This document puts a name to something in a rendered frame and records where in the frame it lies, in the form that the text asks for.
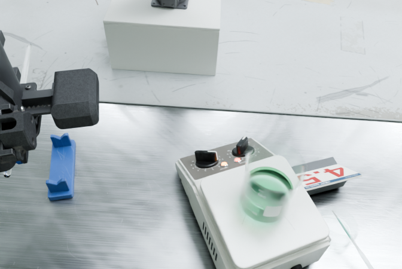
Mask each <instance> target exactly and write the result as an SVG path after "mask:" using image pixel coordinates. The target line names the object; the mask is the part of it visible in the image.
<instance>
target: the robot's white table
mask: <svg viewBox="0 0 402 269"><path fill-rule="evenodd" d="M110 2H111V0H0V30H2V33H3V34H4V37H5V44H4V50H5V52H6V54H7V56H8V59H9V61H10V63H11V65H12V67H18V69H19V71H20V73H21V75H22V71H23V65H24V61H25V55H26V49H27V45H28V44H32V51H31V58H30V62H29V69H28V76H27V80H26V83H29V82H35V83H36V84H37V88H36V89H37V90H46V89H51V88H52V83H53V82H54V73H55V72H56V71H67V70H73V69H85V68H90V69H92V70H93V71H94V72H96V73H97V75H98V79H99V103H116V104H125V105H143V106H161V107H170V108H188V109H205V110H215V111H233V112H250V113H260V114H278V115H295V116H305V117H323V118H341V119H350V120H368V121H386V122H395V123H402V0H221V17H220V37H219V44H218V57H217V70H216V76H215V75H197V74H179V73H169V72H151V71H133V70H124V69H112V68H111V62H110V58H109V52H108V46H107V42H106V36H105V30H104V26H103V19H104V17H105V14H106V11H107V9H108V7H109V4H110Z"/></svg>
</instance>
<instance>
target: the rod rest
mask: <svg viewBox="0 0 402 269"><path fill-rule="evenodd" d="M50 138H51V141H52V150H51V163H50V176H49V180H46V185H47V187H48V198H49V200H51V201H53V200H61V199H66V198H72V197H73V196H74V177H75V149H76V143H75V141H74V140H73V139H71V138H70V137H69V133H64V134H63V135H62V136H61V137H60V136H57V135H55V134H51V135H50Z"/></svg>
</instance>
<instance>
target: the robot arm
mask: <svg viewBox="0 0 402 269"><path fill-rule="evenodd" d="M188 2H189V0H152V1H151V6H152V7H160V8H174V9H181V10H186V9H187V7H188ZM4 44H5V37H4V34H3V33H2V30H0V172H6V171H8V170H10V169H12V168H13V167H14V165H15V164H16V163H17V164H26V163H28V155H29V151H30V150H34V149H35V148H36V146H37V142H36V137H37V136H38V135H39V133H40V127H41V118H42V115H47V114H51V116H52V117H53V120H54V123H55V125H56V127H57V128H59V129H62V130H63V129H73V128H79V127H88V126H94V125H96V124H97V123H98V122H99V79H98V75H97V73H96V72H94V71H93V70H92V69H90V68H85V69H73V70H67V71H56V72H55V73H54V82H53V83H52V88H51V89H46V90H37V89H36V88H37V84H36V83H35V82H29V83H22V84H20V79H21V73H20V71H19V69H18V67H12V65H11V63H10V61H9V59H8V56H7V54H6V52H5V50H4Z"/></svg>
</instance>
